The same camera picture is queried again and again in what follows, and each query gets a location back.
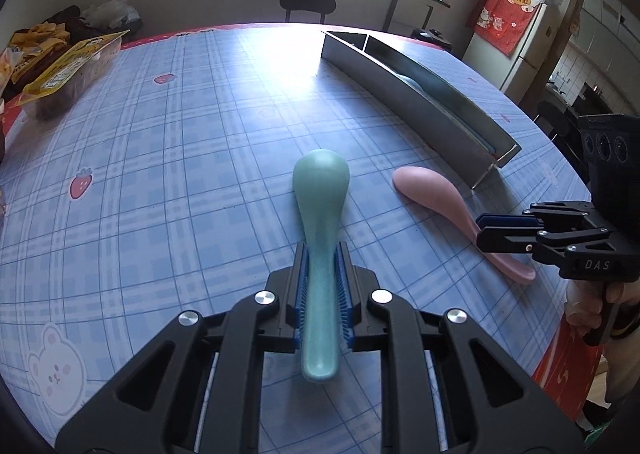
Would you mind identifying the red printed cloth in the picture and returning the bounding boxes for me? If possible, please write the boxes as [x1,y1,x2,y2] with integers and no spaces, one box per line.
[472,0,548,58]

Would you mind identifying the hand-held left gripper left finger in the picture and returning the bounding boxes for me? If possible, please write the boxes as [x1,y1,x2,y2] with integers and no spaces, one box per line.
[55,243,308,454]

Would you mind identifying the dark clothing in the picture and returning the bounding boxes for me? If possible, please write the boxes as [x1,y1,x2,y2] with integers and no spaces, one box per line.
[50,6,101,35]

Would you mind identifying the food pack yellow label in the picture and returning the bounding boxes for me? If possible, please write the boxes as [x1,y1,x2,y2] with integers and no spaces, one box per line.
[21,30,131,120]

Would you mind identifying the pink spoon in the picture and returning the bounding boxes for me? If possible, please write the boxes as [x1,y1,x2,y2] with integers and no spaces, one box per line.
[392,167,537,283]

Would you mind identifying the person's right hand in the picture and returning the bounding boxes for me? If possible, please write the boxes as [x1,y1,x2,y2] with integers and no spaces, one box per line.
[565,279,640,339]

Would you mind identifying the blue plaid table mat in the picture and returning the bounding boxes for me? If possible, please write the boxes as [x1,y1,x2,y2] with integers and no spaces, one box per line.
[0,24,596,454]

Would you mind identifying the white plastic bag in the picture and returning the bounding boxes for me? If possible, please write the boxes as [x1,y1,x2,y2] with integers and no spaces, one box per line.
[80,0,141,30]

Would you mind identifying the green spoon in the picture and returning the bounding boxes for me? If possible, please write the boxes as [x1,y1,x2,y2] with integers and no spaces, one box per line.
[292,149,351,382]

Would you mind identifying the yellow snack bags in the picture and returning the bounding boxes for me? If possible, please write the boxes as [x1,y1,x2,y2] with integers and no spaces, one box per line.
[0,19,71,100]

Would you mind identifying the stainless steel utensil tray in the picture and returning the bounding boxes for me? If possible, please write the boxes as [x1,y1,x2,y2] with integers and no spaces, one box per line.
[320,29,522,189]

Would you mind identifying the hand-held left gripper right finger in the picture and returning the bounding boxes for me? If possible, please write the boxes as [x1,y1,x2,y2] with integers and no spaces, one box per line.
[339,242,585,454]

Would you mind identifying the black round back chair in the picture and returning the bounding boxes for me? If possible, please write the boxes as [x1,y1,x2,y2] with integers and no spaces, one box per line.
[279,0,338,25]

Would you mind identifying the white refrigerator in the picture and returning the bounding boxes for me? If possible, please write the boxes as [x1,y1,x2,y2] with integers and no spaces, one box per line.
[462,2,563,100]

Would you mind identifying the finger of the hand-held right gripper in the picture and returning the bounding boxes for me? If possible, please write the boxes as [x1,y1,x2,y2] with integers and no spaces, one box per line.
[476,224,618,256]
[475,201,597,230]

